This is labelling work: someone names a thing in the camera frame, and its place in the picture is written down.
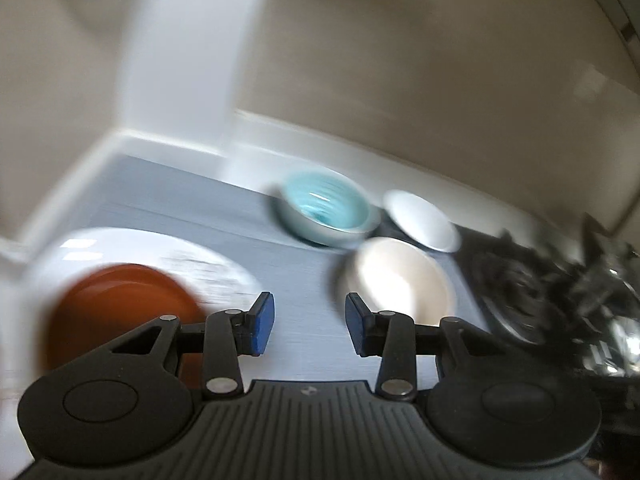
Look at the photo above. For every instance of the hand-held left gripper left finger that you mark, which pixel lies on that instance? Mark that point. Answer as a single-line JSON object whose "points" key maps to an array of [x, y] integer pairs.
{"points": [[265, 321]]}

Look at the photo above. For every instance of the metal pot with glass lid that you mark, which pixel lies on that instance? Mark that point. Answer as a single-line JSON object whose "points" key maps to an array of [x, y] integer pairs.
{"points": [[617, 340]]}

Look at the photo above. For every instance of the cream round bowl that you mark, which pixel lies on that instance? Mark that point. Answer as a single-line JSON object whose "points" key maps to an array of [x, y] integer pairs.
{"points": [[400, 275]]}

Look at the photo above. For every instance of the teal ceramic bowl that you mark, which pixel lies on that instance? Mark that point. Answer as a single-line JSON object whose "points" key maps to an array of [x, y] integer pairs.
{"points": [[320, 205]]}

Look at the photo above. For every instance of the white bowl with blue pattern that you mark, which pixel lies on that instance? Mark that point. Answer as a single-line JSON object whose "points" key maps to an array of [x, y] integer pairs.
{"points": [[420, 220]]}

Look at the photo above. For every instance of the black gas stove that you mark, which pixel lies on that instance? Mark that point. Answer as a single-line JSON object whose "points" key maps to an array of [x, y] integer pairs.
{"points": [[500, 280]]}

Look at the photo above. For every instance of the stove burner with pan support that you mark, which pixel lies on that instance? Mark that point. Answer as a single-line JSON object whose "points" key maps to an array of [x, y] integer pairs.
{"points": [[525, 285]]}

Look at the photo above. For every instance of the grey mat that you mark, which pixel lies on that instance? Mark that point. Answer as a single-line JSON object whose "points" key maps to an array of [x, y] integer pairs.
{"points": [[200, 200]]}

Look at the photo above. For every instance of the white floral plate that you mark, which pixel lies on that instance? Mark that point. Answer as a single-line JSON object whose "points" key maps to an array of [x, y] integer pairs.
{"points": [[125, 245]]}

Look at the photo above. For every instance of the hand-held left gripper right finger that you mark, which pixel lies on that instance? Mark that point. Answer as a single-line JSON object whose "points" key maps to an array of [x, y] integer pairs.
{"points": [[355, 326]]}

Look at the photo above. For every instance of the brown bowl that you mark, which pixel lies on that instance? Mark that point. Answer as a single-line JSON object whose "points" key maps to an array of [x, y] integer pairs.
{"points": [[120, 305]]}

